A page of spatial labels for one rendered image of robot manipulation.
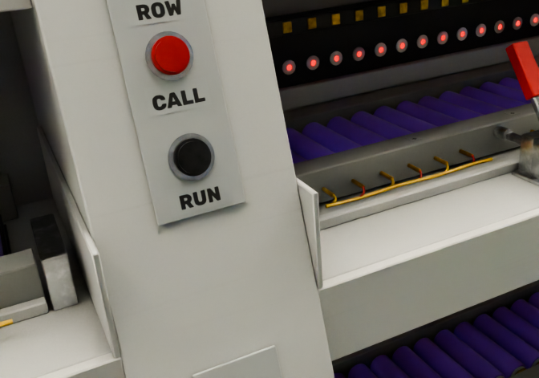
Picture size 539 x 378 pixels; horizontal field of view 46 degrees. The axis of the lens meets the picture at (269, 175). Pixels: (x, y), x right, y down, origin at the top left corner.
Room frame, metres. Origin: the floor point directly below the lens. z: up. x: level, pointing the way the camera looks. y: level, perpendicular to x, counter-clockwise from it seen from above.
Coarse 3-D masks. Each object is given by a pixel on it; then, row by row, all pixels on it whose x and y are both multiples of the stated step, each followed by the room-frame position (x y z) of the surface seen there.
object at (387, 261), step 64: (384, 0) 0.50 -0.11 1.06; (448, 0) 0.53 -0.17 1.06; (512, 0) 0.56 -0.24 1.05; (320, 64) 0.49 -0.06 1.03; (384, 64) 0.52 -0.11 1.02; (448, 64) 0.53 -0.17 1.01; (512, 64) 0.39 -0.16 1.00; (320, 128) 0.45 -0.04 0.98; (384, 128) 0.44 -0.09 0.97; (448, 128) 0.41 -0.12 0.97; (512, 128) 0.42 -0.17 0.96; (320, 192) 0.37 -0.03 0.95; (384, 192) 0.38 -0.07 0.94; (448, 192) 0.37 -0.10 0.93; (512, 192) 0.37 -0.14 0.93; (320, 256) 0.28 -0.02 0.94; (384, 256) 0.31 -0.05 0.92; (448, 256) 0.32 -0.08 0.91; (512, 256) 0.34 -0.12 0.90; (384, 320) 0.31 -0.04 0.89
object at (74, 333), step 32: (64, 192) 0.30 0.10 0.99; (32, 224) 0.32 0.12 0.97; (64, 224) 0.37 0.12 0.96; (64, 256) 0.29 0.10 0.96; (96, 256) 0.24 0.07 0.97; (64, 288) 0.29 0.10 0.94; (96, 288) 0.25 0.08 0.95; (32, 320) 0.28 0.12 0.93; (64, 320) 0.28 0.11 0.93; (96, 320) 0.28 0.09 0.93; (0, 352) 0.26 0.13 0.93; (32, 352) 0.26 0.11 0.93; (64, 352) 0.26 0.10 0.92; (96, 352) 0.26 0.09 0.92
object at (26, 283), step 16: (16, 256) 0.30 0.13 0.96; (32, 256) 0.30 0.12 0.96; (0, 272) 0.28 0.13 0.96; (16, 272) 0.28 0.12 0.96; (32, 272) 0.29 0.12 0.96; (0, 288) 0.28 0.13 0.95; (16, 288) 0.29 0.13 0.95; (32, 288) 0.29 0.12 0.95; (0, 304) 0.28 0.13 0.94; (16, 304) 0.29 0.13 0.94
